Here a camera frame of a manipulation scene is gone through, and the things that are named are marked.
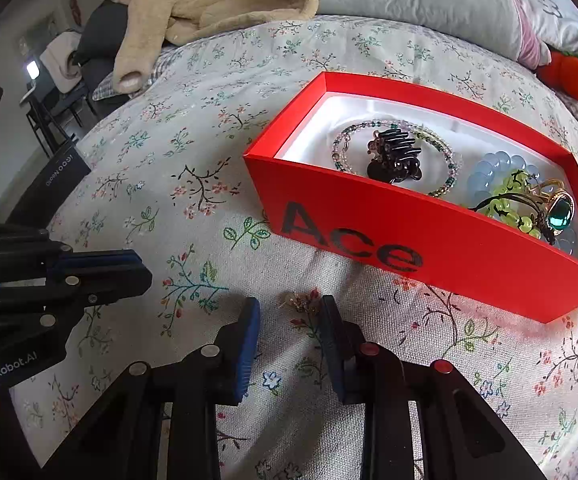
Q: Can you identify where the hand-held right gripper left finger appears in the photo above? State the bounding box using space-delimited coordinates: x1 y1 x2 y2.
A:
34 296 262 480

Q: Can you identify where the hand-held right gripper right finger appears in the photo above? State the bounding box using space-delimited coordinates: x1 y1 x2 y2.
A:
317 295 550 480

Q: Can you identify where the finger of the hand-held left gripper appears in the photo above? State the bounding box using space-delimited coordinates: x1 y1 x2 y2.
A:
0 221 144 291
0 266 153 331

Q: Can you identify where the small gold charm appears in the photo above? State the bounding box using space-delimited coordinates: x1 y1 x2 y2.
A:
281 292 320 313

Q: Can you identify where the red jewelry box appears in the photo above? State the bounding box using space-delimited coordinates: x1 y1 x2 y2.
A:
243 71 578 325

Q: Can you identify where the black hair claw clip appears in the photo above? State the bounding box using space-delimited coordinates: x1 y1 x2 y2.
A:
366 128 424 184

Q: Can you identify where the thin multicolour beaded bracelet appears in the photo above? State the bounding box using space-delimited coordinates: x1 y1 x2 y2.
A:
331 119 462 198

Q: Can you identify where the green bead corded bracelet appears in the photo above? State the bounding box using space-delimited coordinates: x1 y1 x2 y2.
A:
469 170 557 246

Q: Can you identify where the gold ring with large stone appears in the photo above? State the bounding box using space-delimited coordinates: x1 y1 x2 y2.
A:
534 180 577 233

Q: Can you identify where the floral bedsheet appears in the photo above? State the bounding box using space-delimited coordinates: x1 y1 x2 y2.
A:
9 12 578 480

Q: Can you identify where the grey gingham sheet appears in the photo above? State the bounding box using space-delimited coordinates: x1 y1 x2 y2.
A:
92 42 180 102

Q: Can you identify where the white cloth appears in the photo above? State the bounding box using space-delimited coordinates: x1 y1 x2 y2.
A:
44 31 84 95

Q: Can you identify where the black chair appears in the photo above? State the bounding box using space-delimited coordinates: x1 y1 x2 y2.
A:
19 0 130 156

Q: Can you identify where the pink striped cloth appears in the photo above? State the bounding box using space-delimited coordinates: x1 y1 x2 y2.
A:
501 0 554 70

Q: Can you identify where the light blue bead bracelet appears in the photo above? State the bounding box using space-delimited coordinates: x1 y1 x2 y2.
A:
466 151 577 256

